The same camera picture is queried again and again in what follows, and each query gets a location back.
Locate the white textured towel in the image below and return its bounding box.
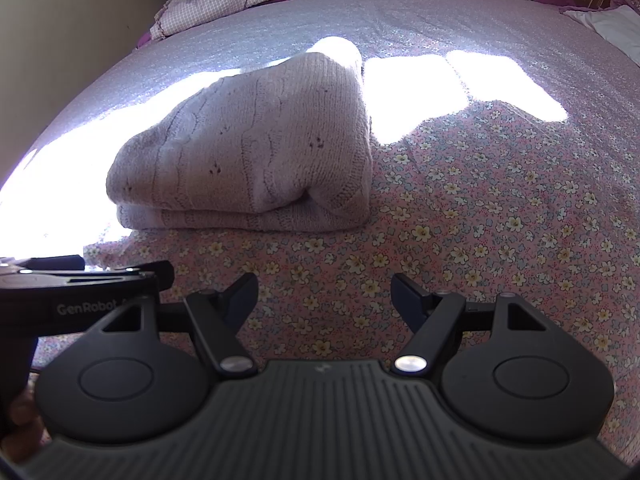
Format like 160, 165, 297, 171
105, 37, 373, 233

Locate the white pillow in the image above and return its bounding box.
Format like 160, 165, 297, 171
560, 4, 640, 68

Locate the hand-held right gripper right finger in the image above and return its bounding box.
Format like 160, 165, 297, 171
390, 272, 548, 377

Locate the person's left hand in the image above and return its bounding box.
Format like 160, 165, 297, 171
7, 387, 48, 463

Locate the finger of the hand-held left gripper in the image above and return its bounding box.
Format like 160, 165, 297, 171
0, 255, 86, 273

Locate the floral bedsheet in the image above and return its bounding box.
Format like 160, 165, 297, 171
0, 0, 640, 461

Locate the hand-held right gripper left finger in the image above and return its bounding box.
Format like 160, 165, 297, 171
102, 272, 260, 376

